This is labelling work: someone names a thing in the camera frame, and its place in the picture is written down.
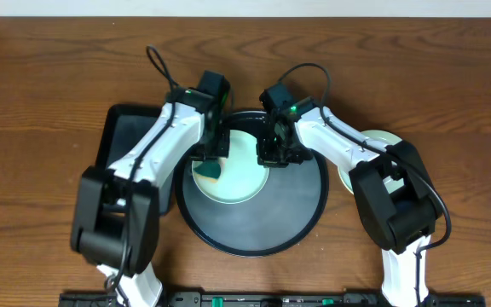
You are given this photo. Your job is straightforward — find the green and yellow sponge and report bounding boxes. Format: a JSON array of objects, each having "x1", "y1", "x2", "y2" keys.
[{"x1": 193, "y1": 160, "x2": 222, "y2": 181}]

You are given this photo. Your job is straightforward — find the mint green plate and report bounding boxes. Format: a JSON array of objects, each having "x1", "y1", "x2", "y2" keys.
[
  {"x1": 191, "y1": 130, "x2": 269, "y2": 204},
  {"x1": 338, "y1": 130, "x2": 404, "y2": 194}
]

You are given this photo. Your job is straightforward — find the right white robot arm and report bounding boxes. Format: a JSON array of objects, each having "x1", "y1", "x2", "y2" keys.
[{"x1": 257, "y1": 100, "x2": 452, "y2": 306}]

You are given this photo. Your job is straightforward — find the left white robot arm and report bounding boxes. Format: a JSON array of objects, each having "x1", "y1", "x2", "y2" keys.
[{"x1": 70, "y1": 86, "x2": 229, "y2": 306}]

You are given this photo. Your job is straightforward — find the black rectangular tray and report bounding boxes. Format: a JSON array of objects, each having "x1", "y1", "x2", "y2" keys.
[{"x1": 94, "y1": 103, "x2": 174, "y2": 217}]

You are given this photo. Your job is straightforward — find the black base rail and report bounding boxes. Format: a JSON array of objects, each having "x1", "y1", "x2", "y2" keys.
[{"x1": 58, "y1": 291, "x2": 486, "y2": 307}]

